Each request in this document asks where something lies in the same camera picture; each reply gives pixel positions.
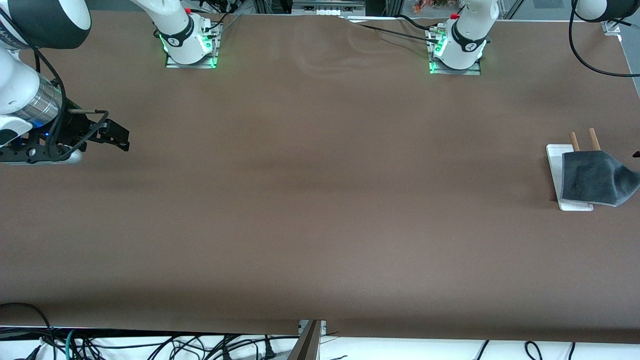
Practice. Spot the brown table leg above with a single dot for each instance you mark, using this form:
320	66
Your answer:
307	345

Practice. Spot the grey device with white connectors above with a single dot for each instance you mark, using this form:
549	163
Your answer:
330	6

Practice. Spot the orange object behind table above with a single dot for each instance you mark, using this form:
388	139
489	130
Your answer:
425	6

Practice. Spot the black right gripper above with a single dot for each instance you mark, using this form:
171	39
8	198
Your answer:
75	131

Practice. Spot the grey towel with pink underside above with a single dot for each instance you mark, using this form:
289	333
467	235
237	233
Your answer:
595	177

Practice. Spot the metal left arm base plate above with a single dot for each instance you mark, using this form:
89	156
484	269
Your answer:
435	70

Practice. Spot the white rack base plate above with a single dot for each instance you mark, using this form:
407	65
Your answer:
554	170

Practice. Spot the wooden chopsticks pair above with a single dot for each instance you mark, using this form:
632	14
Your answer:
594	139
575	141

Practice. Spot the aluminium frame corner bracket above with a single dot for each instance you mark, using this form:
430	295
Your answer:
611	28

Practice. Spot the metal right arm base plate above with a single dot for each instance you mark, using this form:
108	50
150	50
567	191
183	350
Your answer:
212	57

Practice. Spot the white flat strip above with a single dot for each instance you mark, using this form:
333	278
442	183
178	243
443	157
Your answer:
375	19

